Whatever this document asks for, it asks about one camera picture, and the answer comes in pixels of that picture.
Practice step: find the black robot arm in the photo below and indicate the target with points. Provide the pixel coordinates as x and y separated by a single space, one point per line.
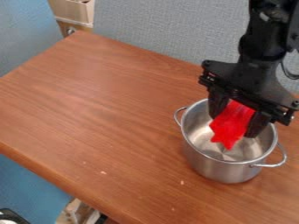
272 30

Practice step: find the red plastic block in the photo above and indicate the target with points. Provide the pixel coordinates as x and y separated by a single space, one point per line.
229 125

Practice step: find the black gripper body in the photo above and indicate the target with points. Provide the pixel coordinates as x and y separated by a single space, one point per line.
251 83

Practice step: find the stainless steel pot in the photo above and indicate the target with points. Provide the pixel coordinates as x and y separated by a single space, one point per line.
227 166

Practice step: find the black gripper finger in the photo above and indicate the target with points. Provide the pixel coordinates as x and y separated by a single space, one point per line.
257 122
217 101

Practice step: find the light wooden furniture piece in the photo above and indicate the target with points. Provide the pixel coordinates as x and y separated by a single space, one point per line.
73 15

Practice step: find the wooden frame under table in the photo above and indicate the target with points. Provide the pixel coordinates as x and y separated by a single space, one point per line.
77 213

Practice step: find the dark object bottom left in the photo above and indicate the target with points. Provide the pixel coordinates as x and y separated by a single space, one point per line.
9 217

